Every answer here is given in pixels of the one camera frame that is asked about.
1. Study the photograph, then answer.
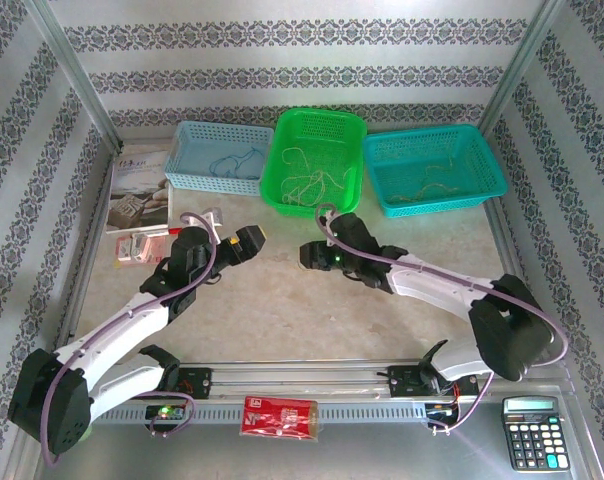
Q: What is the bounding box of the green mesh plastic basket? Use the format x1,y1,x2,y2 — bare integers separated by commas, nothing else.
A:
259,107,368,224

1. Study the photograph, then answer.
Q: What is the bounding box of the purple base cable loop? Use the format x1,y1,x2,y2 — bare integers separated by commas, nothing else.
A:
428,369,496,437
149,394,197,440

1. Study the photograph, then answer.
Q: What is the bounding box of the left controller board with lights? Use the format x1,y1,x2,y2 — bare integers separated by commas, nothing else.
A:
145,403,187,422

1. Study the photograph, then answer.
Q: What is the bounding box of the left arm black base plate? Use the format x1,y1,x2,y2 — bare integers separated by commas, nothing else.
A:
121,366,214,401

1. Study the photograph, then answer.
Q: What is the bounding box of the teal mesh plastic basket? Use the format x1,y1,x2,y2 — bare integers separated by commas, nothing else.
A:
364,123,509,219

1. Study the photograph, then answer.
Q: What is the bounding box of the white thin cable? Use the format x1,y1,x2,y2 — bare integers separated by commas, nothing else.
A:
306,167,357,201

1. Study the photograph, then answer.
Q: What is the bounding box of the brown twine cable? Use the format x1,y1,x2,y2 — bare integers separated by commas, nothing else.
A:
420,152,457,184
385,180,462,205

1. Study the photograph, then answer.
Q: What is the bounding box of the book with photo cover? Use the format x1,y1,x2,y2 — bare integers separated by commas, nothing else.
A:
104,143,176,236

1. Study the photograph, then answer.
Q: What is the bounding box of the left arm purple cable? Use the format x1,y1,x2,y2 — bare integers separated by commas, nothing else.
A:
39,212,221,469

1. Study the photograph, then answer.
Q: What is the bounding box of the red snack packet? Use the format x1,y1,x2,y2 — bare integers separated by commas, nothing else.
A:
239,394,321,444

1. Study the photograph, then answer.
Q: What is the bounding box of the pale yellow thin cable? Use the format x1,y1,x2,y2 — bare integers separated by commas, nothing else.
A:
280,145,314,174
280,169,329,207

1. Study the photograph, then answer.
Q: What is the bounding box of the light blue perforated basket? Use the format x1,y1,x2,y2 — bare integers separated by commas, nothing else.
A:
162,119,276,198

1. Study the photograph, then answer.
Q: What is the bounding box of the pink blister package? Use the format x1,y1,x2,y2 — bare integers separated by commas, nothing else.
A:
114,233,169,270

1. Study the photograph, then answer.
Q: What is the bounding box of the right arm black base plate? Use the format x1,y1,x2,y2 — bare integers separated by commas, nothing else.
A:
385,364,481,400

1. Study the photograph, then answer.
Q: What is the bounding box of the black desk calculator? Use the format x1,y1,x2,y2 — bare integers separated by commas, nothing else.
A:
501,396,571,472

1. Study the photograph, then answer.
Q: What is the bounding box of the aluminium table side rail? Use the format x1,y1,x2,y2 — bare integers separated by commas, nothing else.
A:
483,199,541,351
61,144,121,346

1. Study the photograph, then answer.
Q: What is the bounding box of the aluminium frame post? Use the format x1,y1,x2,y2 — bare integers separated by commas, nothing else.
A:
24,0,124,153
479,0,568,139

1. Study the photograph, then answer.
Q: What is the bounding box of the right controller board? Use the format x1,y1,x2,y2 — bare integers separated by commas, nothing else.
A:
425,399,461,424

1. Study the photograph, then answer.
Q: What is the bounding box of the grey slotted cable duct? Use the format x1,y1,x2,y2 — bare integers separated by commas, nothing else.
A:
89,402,431,426

